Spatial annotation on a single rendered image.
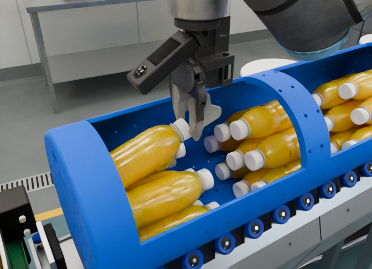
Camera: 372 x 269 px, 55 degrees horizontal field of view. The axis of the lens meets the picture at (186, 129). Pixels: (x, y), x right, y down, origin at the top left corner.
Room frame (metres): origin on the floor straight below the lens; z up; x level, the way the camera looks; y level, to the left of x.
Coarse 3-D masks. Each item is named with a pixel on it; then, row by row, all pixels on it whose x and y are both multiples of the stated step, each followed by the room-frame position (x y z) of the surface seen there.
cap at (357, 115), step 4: (356, 108) 0.75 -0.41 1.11; (360, 108) 0.74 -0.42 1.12; (352, 112) 0.75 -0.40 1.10; (356, 112) 0.74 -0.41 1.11; (360, 112) 0.73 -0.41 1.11; (364, 112) 0.73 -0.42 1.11; (352, 116) 0.75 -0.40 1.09; (356, 116) 0.74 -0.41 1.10; (360, 116) 0.73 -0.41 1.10; (364, 116) 0.72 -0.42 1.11; (368, 116) 0.73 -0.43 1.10; (352, 120) 0.74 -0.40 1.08; (356, 120) 0.73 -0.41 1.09; (360, 120) 0.73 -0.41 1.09; (364, 120) 0.72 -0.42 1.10; (356, 124) 0.73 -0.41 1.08; (360, 124) 0.72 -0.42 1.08
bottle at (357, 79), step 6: (366, 72) 0.82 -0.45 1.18; (354, 78) 0.80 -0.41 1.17; (360, 78) 0.80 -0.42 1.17; (366, 78) 0.79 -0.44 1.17; (354, 84) 0.78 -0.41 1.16; (360, 84) 0.78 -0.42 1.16; (366, 84) 0.78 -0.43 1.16; (360, 90) 0.77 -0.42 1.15; (366, 90) 0.78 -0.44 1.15; (354, 96) 0.77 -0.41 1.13; (360, 96) 0.78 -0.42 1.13; (366, 96) 0.78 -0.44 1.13
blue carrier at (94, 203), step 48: (240, 96) 0.78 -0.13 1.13; (288, 96) 0.60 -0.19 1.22; (48, 144) 0.48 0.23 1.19; (96, 144) 0.43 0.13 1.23; (192, 144) 0.70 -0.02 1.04; (96, 192) 0.36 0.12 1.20; (288, 192) 0.50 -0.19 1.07; (96, 240) 0.32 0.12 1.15; (144, 240) 0.35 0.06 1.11; (192, 240) 0.39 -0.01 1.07
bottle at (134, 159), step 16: (160, 128) 0.51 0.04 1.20; (176, 128) 0.52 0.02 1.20; (128, 144) 0.49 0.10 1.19; (144, 144) 0.48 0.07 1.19; (160, 144) 0.49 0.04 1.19; (176, 144) 0.50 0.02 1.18; (128, 160) 0.46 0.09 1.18; (144, 160) 0.47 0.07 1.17; (160, 160) 0.48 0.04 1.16; (128, 176) 0.45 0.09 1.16; (144, 176) 0.47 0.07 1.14
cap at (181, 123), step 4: (180, 120) 0.54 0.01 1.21; (184, 120) 0.54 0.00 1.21; (176, 124) 0.53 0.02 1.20; (180, 124) 0.53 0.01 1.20; (184, 124) 0.53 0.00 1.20; (180, 128) 0.52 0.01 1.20; (184, 128) 0.53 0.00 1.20; (188, 128) 0.53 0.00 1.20; (184, 132) 0.52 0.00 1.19; (188, 132) 0.52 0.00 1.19; (184, 136) 0.52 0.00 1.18; (188, 136) 0.52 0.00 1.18; (184, 140) 0.53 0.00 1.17
